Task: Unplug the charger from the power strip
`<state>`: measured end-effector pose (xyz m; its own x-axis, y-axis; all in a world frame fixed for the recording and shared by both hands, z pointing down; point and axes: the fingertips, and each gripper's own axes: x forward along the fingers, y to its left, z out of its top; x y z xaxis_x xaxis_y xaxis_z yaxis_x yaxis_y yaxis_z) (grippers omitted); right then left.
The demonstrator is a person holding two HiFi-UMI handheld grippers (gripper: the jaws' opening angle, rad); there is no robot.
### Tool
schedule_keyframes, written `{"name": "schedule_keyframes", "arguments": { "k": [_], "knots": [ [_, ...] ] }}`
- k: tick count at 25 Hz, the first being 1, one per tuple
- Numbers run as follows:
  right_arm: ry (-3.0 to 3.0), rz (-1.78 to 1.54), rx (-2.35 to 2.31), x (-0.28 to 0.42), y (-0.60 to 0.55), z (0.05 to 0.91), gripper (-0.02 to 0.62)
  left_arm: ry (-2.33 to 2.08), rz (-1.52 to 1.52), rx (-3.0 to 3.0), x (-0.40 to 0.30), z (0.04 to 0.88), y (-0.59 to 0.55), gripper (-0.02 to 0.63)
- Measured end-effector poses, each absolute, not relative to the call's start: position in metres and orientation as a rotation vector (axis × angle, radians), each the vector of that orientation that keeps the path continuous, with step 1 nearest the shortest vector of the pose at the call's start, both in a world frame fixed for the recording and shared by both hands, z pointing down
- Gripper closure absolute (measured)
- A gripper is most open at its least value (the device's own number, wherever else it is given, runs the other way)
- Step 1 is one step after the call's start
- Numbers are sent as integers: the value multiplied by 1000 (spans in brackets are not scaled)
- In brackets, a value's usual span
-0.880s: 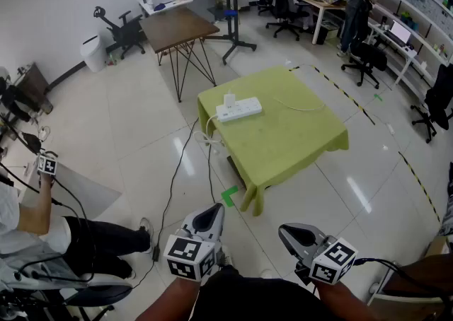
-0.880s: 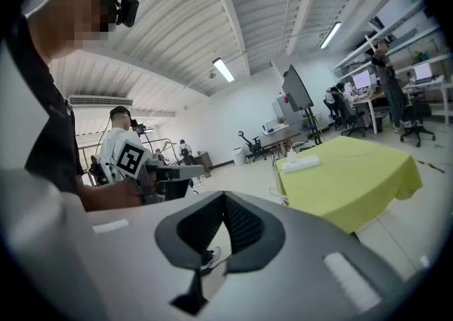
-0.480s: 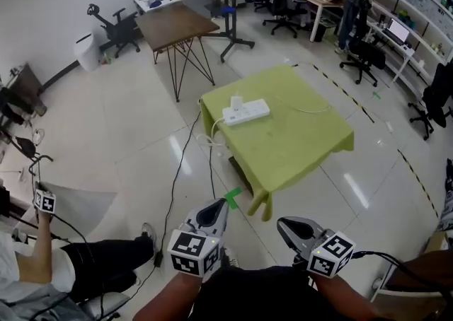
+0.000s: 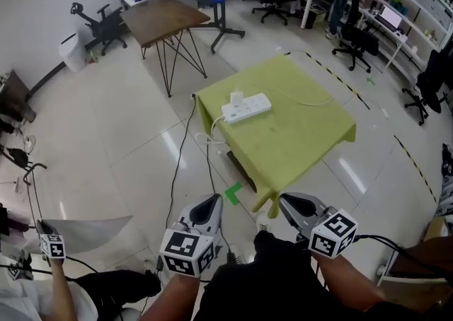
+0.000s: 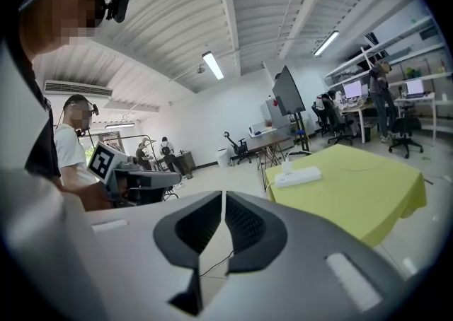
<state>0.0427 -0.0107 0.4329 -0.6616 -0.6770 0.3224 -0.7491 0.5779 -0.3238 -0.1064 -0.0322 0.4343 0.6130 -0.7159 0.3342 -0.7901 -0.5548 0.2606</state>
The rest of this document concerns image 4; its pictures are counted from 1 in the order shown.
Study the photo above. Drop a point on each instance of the green tablecloth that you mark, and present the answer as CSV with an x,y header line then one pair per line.
x,y
293,135

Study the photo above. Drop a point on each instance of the white waste bin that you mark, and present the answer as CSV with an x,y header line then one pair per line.
x,y
72,54

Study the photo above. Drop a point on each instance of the grey cloth covered table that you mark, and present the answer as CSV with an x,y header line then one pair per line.
x,y
85,233

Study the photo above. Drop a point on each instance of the person's left white shoe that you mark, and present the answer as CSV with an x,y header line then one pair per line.
x,y
235,254

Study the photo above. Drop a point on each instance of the person's left forearm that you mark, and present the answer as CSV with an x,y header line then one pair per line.
x,y
173,295

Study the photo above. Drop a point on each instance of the black desk-side bin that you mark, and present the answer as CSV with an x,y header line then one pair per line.
x,y
311,19

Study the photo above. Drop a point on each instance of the yellow black floor tape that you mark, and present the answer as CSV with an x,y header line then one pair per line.
x,y
414,165
354,92

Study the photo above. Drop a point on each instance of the person's white shoe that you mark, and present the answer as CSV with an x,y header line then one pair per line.
x,y
263,222
235,254

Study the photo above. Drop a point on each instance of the dark brown cabinet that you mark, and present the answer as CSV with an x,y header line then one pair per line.
x,y
14,93

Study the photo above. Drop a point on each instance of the person's black clothing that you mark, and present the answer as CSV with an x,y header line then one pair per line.
x,y
269,284

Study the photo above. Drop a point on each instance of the black rolling display stand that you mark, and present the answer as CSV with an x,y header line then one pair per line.
x,y
220,15

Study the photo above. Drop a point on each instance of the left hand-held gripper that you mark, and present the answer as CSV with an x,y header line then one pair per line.
x,y
185,245

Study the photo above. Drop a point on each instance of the person's right forearm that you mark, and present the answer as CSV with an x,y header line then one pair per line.
x,y
339,277

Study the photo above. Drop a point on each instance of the black metal frame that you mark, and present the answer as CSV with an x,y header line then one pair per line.
x,y
16,157

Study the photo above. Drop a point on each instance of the black white patterned fabric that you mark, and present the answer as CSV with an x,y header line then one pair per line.
x,y
446,178

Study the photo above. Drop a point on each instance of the person's right white shoe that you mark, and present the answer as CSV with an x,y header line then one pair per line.
x,y
263,222

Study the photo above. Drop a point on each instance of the open laptop lit screen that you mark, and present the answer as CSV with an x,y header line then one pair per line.
x,y
391,15

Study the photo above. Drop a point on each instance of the white power strip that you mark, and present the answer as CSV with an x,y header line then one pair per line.
x,y
247,111

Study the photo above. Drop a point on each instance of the wooden table black legs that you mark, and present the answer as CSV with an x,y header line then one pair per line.
x,y
159,19

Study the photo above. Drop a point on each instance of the dark brown desk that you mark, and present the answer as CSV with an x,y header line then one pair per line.
x,y
424,256

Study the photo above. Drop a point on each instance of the white shelving unit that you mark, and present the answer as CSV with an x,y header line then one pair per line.
x,y
407,19

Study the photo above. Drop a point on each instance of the cardboard box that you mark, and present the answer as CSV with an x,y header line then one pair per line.
x,y
440,227

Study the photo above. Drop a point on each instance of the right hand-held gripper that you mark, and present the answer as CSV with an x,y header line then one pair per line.
x,y
332,234

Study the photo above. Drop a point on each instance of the another person's forearm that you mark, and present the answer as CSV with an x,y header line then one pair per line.
x,y
62,287

